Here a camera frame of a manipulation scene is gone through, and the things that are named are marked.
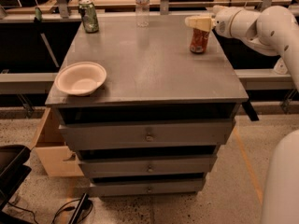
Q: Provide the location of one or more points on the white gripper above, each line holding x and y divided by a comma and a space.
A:
222, 22

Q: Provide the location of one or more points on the red coke can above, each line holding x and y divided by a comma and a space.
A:
199, 41

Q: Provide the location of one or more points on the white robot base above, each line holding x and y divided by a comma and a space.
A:
281, 191

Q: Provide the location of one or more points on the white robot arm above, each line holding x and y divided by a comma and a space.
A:
274, 31

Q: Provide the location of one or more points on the green soda can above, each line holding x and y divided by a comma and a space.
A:
87, 12

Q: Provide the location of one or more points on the white paper bowl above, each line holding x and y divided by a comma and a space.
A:
81, 79

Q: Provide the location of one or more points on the clear plastic water bottle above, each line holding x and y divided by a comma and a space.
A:
142, 12

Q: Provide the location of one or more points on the top drawer with knob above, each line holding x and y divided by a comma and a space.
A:
133, 135

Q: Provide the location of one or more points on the drawer with knob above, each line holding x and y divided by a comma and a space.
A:
172, 165
133, 135
147, 187

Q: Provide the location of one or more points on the grey drawer cabinet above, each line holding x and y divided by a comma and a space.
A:
152, 77

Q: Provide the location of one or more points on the middle drawer with knob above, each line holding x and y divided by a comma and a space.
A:
172, 165

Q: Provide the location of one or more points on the bottom drawer with knob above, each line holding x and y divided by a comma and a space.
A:
147, 187

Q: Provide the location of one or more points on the wooden box on floor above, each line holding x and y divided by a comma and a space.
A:
51, 149

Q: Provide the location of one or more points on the black bin on floor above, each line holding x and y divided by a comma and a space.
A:
13, 170

